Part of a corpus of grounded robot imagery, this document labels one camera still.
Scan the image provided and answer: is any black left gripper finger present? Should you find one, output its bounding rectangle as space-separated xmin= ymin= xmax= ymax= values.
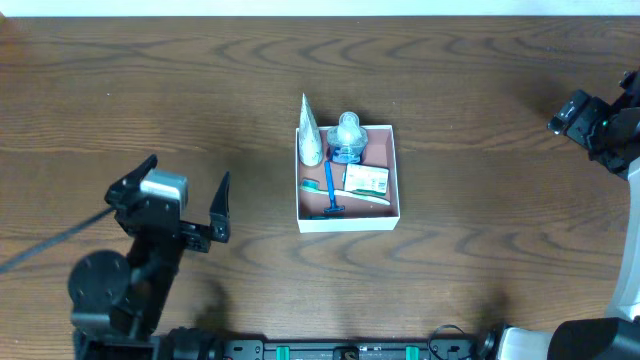
xmin=209 ymin=171 xmax=230 ymax=228
xmin=107 ymin=154 xmax=158 ymax=195

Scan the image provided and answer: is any green white toothbrush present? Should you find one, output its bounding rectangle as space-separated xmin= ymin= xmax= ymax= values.
xmin=299 ymin=179 xmax=391 ymax=206

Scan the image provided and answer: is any white shampoo tube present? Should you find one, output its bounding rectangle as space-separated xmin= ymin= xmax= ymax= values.
xmin=298 ymin=94 xmax=323 ymax=167

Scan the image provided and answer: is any blue disposable razor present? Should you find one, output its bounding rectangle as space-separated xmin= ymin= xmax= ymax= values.
xmin=323 ymin=160 xmax=345 ymax=215

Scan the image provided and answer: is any clear bottle white cap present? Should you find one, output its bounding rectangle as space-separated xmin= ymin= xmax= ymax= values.
xmin=327 ymin=112 xmax=368 ymax=164

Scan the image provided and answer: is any green white soap box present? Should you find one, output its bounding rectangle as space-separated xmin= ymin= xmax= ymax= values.
xmin=344 ymin=164 xmax=389 ymax=196

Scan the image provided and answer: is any white green toothpaste tube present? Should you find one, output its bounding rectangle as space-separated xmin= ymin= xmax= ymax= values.
xmin=305 ymin=214 xmax=344 ymax=221

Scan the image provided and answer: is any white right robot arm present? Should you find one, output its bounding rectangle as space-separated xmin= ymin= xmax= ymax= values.
xmin=475 ymin=69 xmax=639 ymax=360

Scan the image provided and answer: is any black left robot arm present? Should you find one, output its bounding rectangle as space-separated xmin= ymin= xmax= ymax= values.
xmin=68 ymin=155 xmax=231 ymax=359

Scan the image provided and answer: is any white box pink interior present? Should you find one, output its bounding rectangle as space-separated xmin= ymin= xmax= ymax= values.
xmin=294 ymin=125 xmax=401 ymax=233

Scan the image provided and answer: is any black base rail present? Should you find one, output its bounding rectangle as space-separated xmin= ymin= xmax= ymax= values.
xmin=74 ymin=324 xmax=501 ymax=360

